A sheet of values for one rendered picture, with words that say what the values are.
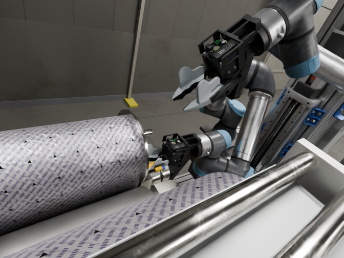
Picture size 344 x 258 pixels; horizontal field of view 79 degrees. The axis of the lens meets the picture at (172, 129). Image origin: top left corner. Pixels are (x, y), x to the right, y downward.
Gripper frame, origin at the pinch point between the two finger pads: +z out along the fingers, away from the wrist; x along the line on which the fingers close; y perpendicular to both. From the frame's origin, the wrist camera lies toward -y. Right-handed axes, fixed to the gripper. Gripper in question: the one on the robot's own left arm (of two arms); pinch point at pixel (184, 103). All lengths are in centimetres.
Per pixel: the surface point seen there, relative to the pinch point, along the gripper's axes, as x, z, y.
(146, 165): 7.9, 13.3, 2.7
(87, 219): 11.6, 23.9, 7.1
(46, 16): -213, 21, -32
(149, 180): 6.8, 15.6, -3.8
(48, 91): -212, 75, -88
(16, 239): 10.3, 30.4, 12.1
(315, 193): 27.2, 1.7, 14.3
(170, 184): -7.4, 17.2, -42.1
